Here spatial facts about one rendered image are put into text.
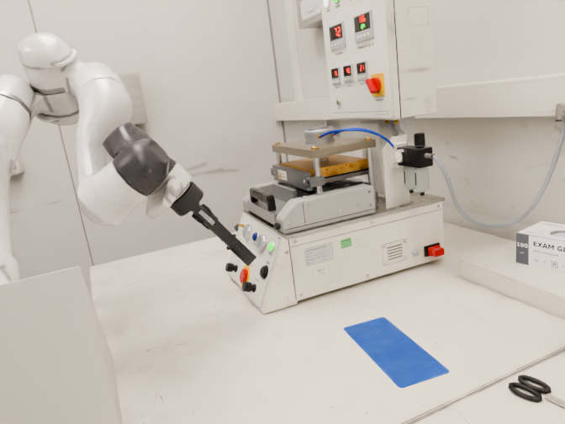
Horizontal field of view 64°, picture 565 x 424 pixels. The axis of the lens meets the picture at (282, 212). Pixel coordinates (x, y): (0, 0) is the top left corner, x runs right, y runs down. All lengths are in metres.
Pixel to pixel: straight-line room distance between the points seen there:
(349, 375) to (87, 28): 2.13
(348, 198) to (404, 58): 0.36
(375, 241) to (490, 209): 0.50
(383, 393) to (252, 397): 0.22
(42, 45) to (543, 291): 1.17
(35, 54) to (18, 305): 0.61
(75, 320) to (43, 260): 1.93
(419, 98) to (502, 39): 0.35
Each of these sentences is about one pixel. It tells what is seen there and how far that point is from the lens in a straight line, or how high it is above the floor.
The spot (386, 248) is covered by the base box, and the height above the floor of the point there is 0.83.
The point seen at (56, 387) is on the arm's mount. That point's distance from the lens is 0.75.
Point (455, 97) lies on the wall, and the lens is 1.51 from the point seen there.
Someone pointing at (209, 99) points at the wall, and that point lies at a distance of 2.61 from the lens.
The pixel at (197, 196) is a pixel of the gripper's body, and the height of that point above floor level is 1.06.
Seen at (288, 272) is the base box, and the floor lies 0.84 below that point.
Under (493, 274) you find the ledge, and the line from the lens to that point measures 1.15.
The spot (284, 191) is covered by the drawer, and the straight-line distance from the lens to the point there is 1.20.
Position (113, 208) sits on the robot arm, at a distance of 0.90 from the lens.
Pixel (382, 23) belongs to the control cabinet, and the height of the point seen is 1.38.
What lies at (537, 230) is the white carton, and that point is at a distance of 1.21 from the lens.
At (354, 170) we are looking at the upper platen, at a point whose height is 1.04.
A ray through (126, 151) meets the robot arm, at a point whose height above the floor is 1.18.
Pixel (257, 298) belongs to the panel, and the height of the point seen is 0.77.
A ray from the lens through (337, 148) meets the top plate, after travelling 1.12.
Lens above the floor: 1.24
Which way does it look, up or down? 14 degrees down
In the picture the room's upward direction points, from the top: 7 degrees counter-clockwise
